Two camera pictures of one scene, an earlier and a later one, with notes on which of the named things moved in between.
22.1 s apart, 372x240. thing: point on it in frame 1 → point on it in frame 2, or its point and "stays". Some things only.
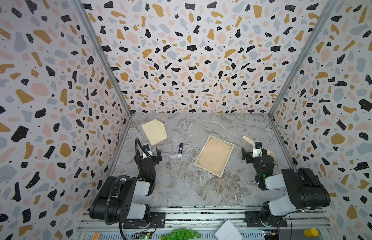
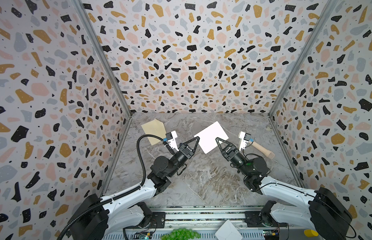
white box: x=257 y=151 → x=245 y=138
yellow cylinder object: x=310 y=233 stays
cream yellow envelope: x=155 y=130 stays
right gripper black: x=252 y=157 → x=229 y=150
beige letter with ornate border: x=214 y=155 → x=207 y=137
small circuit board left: x=143 y=235 stays
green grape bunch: x=182 y=234 stays
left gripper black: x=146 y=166 → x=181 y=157
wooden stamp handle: x=250 y=141 stays
